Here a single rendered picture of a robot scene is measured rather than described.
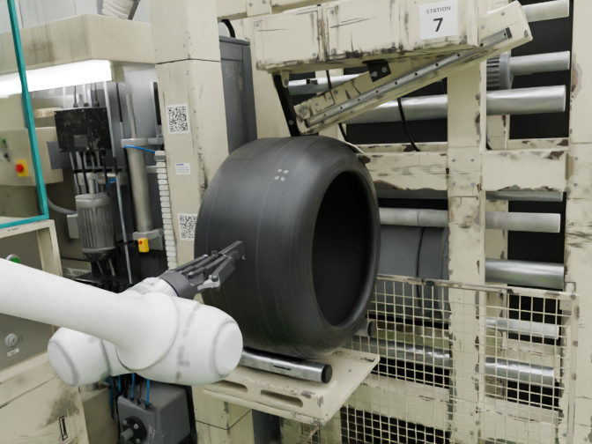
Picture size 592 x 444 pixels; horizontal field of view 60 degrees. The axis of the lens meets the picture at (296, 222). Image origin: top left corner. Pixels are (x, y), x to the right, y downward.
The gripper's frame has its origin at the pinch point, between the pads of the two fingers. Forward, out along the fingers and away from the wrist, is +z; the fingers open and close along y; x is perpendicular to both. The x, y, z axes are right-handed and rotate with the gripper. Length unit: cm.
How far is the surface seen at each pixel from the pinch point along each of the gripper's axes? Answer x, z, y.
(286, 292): 9.7, 4.2, -9.1
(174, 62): -39, 28, 31
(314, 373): 33.8, 10.5, -9.2
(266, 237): -2.0, 5.1, -5.6
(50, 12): -166, 597, 812
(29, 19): -156, 556, 821
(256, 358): 33.3, 10.9, 7.3
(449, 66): -28, 67, -29
